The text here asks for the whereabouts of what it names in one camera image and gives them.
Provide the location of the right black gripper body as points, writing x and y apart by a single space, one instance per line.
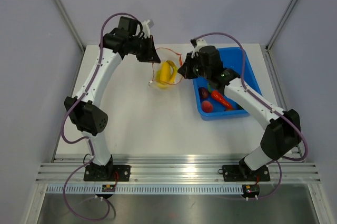
194 68

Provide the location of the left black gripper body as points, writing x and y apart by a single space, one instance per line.
141 47

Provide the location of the clear zip top bag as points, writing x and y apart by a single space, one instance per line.
168 54

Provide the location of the yellow starfruit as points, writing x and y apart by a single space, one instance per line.
166 75

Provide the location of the yellow banana bunch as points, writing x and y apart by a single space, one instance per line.
159 85

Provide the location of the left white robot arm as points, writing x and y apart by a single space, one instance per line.
83 109

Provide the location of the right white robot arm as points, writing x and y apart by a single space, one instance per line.
281 127

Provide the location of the green leaf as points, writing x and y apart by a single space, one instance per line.
209 88

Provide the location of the dark purple plum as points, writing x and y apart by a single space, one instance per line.
203 93

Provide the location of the orange carrot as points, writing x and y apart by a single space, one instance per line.
217 96

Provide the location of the blue plastic bin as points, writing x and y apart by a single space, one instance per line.
235 59

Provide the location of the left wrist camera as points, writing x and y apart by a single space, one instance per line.
146 27

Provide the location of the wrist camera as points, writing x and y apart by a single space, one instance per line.
146 27
197 45

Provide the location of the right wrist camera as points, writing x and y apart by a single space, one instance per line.
197 45

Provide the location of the right frame post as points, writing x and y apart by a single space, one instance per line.
281 24

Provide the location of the frame post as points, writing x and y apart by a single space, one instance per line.
281 24
69 24

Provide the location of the left frame post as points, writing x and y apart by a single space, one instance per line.
69 24

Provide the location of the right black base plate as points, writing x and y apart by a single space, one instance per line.
237 173

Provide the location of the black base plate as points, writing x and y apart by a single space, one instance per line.
95 173
237 173

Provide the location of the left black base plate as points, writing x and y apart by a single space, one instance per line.
95 173

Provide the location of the aluminium rail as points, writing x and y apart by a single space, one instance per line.
180 169

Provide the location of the white slotted cable duct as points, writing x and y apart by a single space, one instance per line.
146 189

